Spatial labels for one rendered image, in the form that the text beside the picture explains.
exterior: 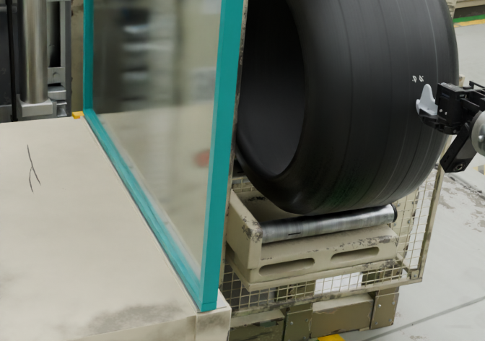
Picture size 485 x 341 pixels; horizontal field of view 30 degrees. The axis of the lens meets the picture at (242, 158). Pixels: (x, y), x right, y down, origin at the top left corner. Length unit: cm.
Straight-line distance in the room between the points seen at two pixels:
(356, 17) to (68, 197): 68
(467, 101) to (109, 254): 71
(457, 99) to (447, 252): 214
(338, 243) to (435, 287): 153
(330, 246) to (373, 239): 11
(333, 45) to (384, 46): 9
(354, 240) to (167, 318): 100
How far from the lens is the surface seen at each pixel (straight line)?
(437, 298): 341
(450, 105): 158
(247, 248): 184
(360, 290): 281
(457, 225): 389
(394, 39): 170
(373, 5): 170
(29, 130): 144
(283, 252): 191
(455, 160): 162
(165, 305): 105
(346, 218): 196
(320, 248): 194
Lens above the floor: 190
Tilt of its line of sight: 27 degrees down
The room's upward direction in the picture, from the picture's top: 5 degrees clockwise
